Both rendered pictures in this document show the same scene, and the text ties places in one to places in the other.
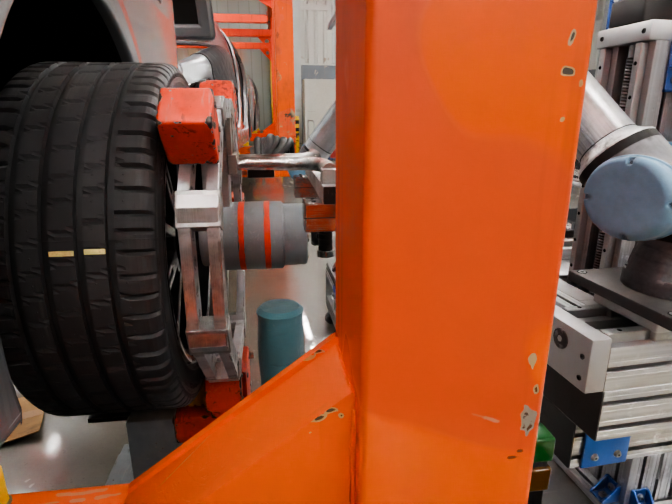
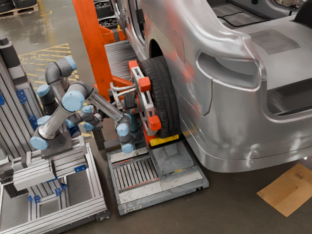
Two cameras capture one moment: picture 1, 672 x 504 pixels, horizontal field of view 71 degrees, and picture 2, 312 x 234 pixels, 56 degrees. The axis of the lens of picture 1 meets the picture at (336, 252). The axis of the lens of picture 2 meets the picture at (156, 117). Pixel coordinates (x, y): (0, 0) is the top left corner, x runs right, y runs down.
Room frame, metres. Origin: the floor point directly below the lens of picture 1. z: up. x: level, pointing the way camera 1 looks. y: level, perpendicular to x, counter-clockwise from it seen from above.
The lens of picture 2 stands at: (2.98, 0.22, 2.12)
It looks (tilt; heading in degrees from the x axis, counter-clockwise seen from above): 35 degrees down; 177
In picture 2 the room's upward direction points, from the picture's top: 9 degrees counter-clockwise
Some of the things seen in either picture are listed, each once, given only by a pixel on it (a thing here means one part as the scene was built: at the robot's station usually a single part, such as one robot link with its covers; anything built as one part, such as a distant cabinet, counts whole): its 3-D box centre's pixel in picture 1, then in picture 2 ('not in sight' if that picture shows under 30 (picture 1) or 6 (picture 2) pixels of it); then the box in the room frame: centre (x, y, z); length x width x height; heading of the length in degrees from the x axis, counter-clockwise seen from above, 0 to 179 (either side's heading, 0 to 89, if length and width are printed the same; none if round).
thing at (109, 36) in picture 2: not in sight; (111, 30); (-1.54, -0.01, 0.69); 0.52 x 0.17 x 0.35; 98
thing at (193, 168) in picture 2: not in sight; (170, 156); (0.87, 0.40, 0.13); 0.50 x 0.36 x 0.10; 8
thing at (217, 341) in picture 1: (220, 236); (143, 102); (0.94, 0.24, 0.85); 0.54 x 0.07 x 0.54; 8
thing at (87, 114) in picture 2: not in sight; (86, 114); (1.05, -0.22, 0.91); 0.11 x 0.08 x 0.11; 123
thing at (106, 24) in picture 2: not in sight; (110, 27); (-2.70, -0.07, 0.39); 0.66 x 0.66 x 0.24
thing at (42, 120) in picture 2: not in sight; (47, 126); (1.23, -0.46, 0.98); 0.13 x 0.12 x 0.14; 171
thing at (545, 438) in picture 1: (534, 442); not in sight; (0.58, -0.28, 0.64); 0.04 x 0.04 x 0.04; 8
